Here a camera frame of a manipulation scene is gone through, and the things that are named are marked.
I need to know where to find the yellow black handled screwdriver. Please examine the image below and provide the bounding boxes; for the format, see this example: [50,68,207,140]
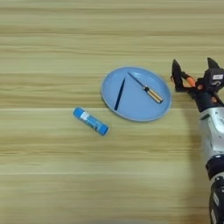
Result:
[127,72,164,104]

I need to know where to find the blue glue stick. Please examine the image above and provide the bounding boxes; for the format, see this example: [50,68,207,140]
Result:
[73,107,109,137]

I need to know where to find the thin black stick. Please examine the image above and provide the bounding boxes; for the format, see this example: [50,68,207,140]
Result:
[114,77,126,111]

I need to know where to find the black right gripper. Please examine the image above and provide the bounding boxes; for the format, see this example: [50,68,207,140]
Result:
[171,57,224,114]

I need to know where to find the round blue plate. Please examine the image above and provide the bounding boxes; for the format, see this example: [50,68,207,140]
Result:
[101,66,172,123]

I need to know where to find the black box with white label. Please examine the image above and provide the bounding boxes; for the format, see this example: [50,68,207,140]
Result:
[203,67,224,90]

